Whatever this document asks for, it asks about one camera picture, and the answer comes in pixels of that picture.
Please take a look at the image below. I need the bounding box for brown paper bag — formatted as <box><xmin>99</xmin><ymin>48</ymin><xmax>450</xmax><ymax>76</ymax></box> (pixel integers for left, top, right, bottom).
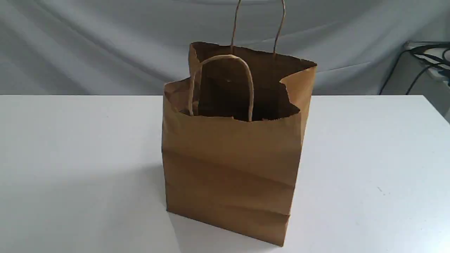
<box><xmin>162</xmin><ymin>0</ymin><xmax>317</xmax><ymax>247</ymax></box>

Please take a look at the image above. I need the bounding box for black cables bundle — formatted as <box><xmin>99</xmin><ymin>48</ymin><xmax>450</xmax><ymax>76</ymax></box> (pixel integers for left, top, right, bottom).
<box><xmin>380</xmin><ymin>41</ymin><xmax>450</xmax><ymax>95</ymax></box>

